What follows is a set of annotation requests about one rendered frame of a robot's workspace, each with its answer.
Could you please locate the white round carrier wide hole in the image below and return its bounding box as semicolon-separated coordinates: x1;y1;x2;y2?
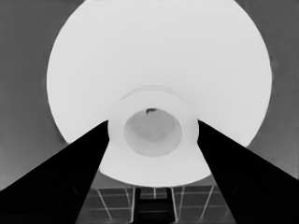
107;86;200;159

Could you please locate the large thick white disc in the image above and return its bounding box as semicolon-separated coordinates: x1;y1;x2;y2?
46;0;273;189

